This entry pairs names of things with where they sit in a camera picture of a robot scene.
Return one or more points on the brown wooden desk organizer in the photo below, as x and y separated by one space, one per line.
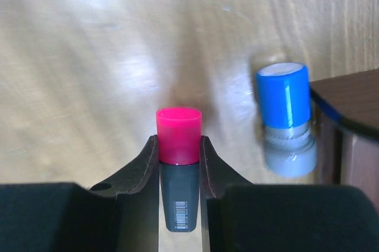
346 116

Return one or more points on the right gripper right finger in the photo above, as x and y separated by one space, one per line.
237 215

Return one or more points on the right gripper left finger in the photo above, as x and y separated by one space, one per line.
121 213

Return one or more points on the pink black highlighter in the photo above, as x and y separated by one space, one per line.
179 135

